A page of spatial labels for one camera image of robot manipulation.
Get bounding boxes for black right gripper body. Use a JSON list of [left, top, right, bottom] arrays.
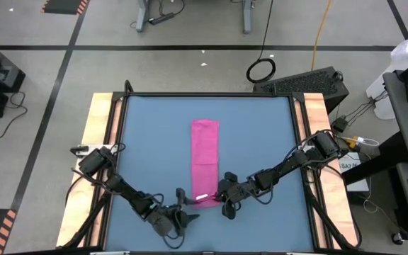
[[225, 176, 258, 205]]

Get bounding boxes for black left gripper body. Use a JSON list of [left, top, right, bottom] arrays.
[[149, 207, 185, 237]]

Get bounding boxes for pink towel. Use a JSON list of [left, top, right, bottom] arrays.
[[191, 118, 221, 208]]

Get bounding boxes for wooden table side board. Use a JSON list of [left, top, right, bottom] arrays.
[[55, 92, 124, 248], [293, 92, 361, 249]]

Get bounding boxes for black power adapter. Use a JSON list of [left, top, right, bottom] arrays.
[[331, 115, 349, 134]]

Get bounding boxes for black computer case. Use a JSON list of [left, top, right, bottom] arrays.
[[252, 66, 350, 115]]

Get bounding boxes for white labelled box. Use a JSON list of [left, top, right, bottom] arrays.
[[340, 151, 370, 194]]

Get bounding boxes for black desk base beam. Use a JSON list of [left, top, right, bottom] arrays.
[[341, 130, 403, 186]]

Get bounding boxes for grey desk leg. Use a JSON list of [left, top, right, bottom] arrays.
[[135, 0, 151, 33], [242, 0, 255, 35]]

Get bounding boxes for black power strip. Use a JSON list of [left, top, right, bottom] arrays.
[[148, 12, 176, 26]]

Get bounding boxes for white fabric covered object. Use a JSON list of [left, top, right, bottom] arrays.
[[365, 34, 408, 120]]

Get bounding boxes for black machine housing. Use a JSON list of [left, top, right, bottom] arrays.
[[0, 33, 27, 94]]

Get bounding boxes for black diagonal frame strut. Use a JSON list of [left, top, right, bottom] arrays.
[[308, 198, 363, 251], [57, 193, 115, 249]]

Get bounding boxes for black table frame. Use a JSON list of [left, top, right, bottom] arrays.
[[99, 91, 320, 255]]

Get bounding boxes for coiled black cable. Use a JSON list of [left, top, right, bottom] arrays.
[[245, 0, 278, 85]]

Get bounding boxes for white cable orange plug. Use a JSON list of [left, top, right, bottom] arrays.
[[338, 135, 381, 148]]

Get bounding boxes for black adapter cables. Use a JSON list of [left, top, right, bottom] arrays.
[[341, 90, 389, 123]]

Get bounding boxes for yellow cable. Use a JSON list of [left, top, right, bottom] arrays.
[[310, 0, 333, 71]]

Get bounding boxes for black floor cable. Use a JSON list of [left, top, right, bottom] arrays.
[[0, 91, 29, 140]]

